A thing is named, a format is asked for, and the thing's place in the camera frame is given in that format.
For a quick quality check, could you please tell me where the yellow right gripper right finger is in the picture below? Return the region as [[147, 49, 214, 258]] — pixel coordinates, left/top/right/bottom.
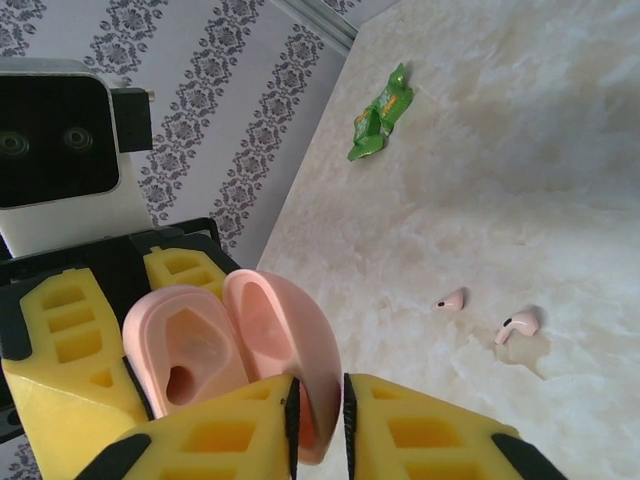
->
[[341, 372, 569, 480]]

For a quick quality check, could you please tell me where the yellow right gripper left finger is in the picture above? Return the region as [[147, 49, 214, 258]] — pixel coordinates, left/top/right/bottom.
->
[[79, 373, 301, 480]]

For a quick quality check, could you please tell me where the pink earbud charging case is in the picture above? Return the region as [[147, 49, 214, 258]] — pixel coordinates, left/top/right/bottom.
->
[[121, 268, 345, 465]]

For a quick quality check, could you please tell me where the pink wireless earbud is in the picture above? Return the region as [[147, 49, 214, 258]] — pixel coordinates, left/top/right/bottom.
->
[[433, 286, 470, 314], [493, 304, 542, 347]]

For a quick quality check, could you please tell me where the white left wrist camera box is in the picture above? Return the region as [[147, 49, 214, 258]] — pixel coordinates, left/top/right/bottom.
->
[[0, 57, 154, 259]]

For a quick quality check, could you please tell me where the aluminium frame post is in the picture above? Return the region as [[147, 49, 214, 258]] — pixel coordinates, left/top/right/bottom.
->
[[269, 0, 359, 52]]

